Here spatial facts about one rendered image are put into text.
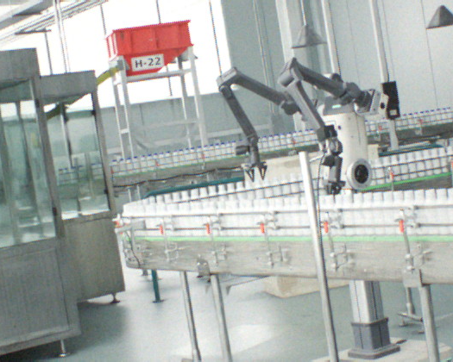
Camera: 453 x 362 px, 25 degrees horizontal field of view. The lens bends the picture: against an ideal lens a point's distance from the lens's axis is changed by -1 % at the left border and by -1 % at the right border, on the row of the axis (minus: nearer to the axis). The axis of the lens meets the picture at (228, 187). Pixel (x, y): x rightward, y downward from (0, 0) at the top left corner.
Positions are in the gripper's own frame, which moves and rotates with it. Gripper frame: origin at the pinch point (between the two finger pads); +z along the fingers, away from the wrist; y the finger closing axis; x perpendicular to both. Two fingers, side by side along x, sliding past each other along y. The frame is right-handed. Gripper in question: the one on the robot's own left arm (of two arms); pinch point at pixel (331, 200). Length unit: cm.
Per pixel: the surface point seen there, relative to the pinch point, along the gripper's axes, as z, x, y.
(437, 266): 30, -14, 85
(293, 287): 17, 260, -368
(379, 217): 12, -17, 53
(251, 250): 25.0, -15.4, -35.0
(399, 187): -45, 173, -149
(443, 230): 17, -16, 88
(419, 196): 5, -18, 76
